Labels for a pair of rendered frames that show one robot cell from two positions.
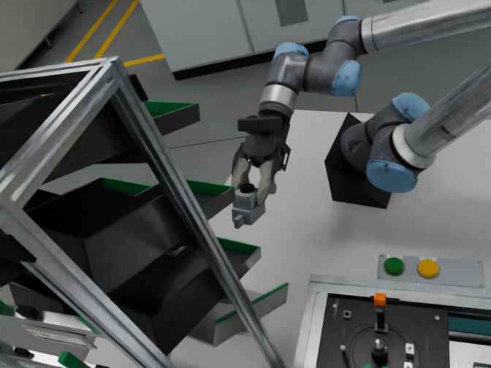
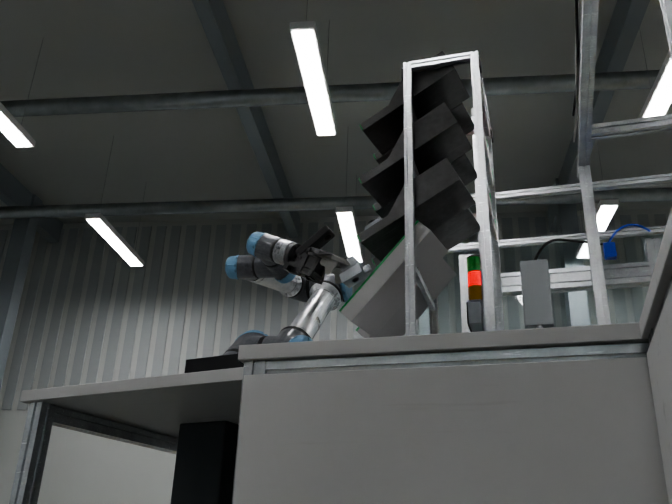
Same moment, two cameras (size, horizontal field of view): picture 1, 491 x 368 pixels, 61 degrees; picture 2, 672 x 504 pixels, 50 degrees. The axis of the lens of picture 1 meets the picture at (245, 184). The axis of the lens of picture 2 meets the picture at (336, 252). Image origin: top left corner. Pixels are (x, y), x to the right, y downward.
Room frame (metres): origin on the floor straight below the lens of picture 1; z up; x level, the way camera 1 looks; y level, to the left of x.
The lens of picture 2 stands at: (1.09, 1.75, 0.46)
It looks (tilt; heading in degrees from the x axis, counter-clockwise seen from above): 24 degrees up; 256
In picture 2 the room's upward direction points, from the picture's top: 2 degrees clockwise
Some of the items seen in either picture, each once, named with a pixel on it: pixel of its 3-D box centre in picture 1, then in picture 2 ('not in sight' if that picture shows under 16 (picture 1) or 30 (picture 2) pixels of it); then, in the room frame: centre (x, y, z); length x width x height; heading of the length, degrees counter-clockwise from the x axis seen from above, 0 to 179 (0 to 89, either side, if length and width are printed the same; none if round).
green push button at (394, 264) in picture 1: (394, 266); not in sight; (0.50, -0.24, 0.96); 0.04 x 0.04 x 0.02
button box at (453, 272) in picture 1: (427, 277); not in sight; (0.46, -0.30, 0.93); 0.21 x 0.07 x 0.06; 59
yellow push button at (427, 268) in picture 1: (428, 269); not in sight; (0.46, -0.30, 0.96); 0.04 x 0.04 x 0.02
